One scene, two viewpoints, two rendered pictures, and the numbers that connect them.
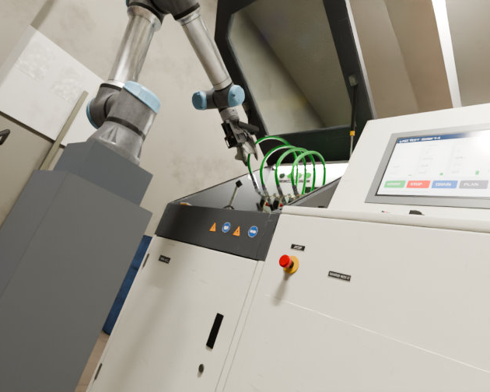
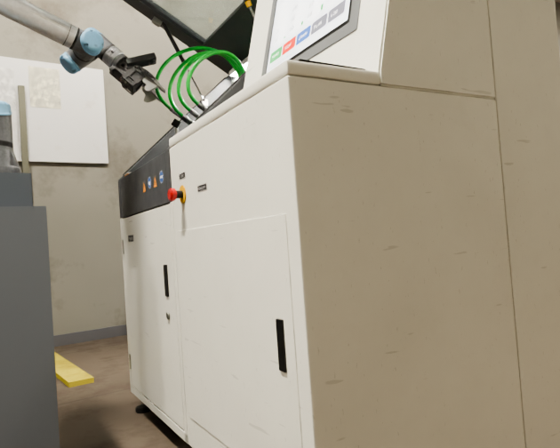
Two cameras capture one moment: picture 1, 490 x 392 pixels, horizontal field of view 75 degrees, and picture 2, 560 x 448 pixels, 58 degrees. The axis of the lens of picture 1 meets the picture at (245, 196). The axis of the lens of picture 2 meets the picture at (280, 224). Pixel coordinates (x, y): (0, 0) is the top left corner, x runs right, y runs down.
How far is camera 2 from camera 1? 0.86 m
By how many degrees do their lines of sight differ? 18
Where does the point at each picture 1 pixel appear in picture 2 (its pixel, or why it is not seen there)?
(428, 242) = (228, 126)
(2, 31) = not seen: outside the picture
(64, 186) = not seen: outside the picture
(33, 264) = not seen: outside the picture
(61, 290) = not seen: outside the picture
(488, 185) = (327, 19)
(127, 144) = not seen: outside the picture
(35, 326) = not seen: outside the picture
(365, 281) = (212, 183)
